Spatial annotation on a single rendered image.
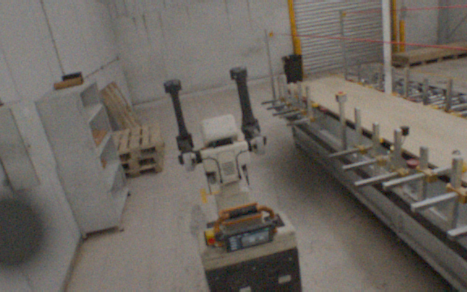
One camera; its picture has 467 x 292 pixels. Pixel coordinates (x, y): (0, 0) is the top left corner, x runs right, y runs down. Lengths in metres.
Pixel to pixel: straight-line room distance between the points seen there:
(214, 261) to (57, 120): 2.27
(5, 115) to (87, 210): 1.56
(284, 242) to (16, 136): 1.95
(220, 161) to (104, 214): 2.13
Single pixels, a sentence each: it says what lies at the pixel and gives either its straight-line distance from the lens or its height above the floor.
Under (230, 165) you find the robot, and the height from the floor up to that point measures 1.12.
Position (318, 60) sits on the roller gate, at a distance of 10.63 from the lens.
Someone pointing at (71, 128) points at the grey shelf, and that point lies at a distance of 3.62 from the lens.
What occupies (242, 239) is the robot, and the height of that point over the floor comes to 0.88.
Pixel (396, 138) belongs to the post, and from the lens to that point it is 2.33.
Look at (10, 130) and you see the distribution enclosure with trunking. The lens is 2.79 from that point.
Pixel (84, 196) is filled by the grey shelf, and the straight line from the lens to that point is 3.86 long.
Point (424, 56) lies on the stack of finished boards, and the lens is 10.30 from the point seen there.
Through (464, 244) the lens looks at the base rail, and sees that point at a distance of 2.10.
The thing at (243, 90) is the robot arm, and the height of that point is 1.49.
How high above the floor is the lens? 1.94
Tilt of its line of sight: 21 degrees down
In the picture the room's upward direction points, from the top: 10 degrees counter-clockwise
